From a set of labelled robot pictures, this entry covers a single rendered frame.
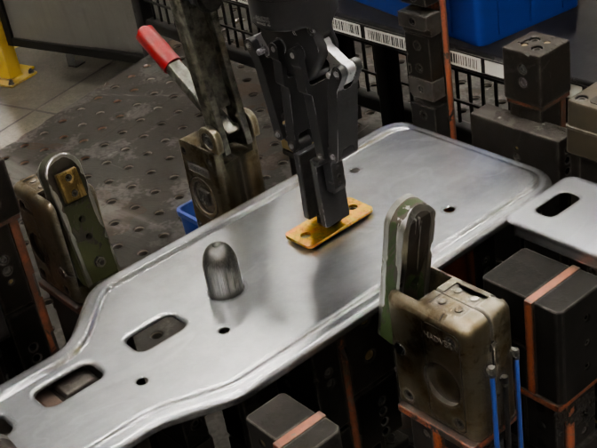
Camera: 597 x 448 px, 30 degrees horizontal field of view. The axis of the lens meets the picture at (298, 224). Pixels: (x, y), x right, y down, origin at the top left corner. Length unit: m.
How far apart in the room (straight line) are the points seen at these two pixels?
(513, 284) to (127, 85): 1.36
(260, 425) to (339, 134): 0.26
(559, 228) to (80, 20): 3.06
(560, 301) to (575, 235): 0.08
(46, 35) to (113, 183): 2.26
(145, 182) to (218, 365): 0.96
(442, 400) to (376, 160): 0.34
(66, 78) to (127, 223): 2.51
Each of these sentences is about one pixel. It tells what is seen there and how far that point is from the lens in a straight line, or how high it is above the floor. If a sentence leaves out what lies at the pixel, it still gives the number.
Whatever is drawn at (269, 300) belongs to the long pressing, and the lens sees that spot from 0.97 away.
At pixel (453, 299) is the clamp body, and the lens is 0.86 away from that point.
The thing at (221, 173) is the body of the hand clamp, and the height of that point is 1.03.
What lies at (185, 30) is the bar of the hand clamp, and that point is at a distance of 1.08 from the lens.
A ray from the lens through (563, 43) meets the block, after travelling 1.19.
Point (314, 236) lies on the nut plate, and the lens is 1.03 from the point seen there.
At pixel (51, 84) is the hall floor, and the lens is 4.21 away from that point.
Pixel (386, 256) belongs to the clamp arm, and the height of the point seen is 1.07.
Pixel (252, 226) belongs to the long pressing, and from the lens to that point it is 1.07.
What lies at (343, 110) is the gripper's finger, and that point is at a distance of 0.95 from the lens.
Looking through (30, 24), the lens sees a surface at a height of 0.24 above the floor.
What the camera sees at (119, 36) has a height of 0.23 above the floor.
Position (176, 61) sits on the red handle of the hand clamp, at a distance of 1.16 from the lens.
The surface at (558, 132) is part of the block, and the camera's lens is 1.18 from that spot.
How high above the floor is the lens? 1.55
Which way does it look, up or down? 31 degrees down
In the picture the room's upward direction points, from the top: 10 degrees counter-clockwise
